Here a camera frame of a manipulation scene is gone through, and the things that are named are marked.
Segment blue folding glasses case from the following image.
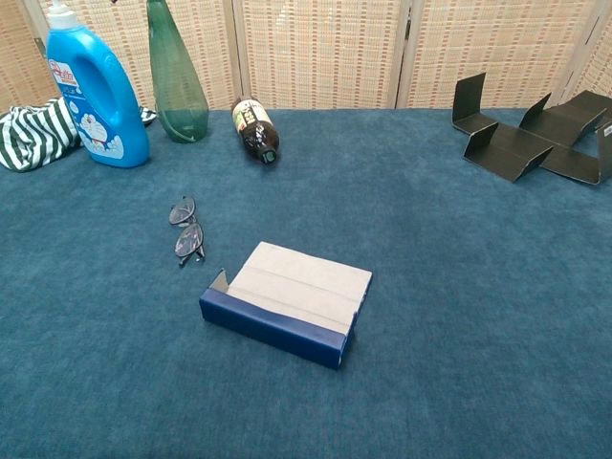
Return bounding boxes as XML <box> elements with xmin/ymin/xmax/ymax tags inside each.
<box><xmin>199</xmin><ymin>241</ymin><xmax>374</xmax><ymax>371</ymax></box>

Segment blue carpet table cover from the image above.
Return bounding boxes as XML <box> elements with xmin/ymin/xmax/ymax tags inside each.
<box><xmin>0</xmin><ymin>108</ymin><xmax>612</xmax><ymax>459</ymax></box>

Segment black unfolded cardboard box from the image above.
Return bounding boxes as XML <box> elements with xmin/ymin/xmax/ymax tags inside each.
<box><xmin>451</xmin><ymin>72</ymin><xmax>612</xmax><ymax>186</ymax></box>

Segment thin-framed eyeglasses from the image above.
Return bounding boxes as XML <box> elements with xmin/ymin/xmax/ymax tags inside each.
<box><xmin>168</xmin><ymin>194</ymin><xmax>208</xmax><ymax>268</ymax></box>

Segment green white striped cloth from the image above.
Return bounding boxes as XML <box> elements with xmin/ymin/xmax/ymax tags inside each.
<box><xmin>0</xmin><ymin>97</ymin><xmax>158</xmax><ymax>172</ymax></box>

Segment green transparent spray bottle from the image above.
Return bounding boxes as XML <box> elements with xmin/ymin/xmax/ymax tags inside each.
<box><xmin>145</xmin><ymin>0</ymin><xmax>210</xmax><ymax>144</ymax></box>

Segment woven bamboo folding screen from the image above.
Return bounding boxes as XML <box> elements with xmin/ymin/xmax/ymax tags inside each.
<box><xmin>0</xmin><ymin>0</ymin><xmax>612</xmax><ymax>114</ymax></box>

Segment brown plastic drink bottle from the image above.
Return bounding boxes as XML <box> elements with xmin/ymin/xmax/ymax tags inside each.
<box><xmin>230</xmin><ymin>97</ymin><xmax>281</xmax><ymax>166</ymax></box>

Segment blue laundry detergent bottle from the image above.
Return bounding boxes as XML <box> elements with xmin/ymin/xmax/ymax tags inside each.
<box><xmin>45</xmin><ymin>0</ymin><xmax>151</xmax><ymax>169</ymax></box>

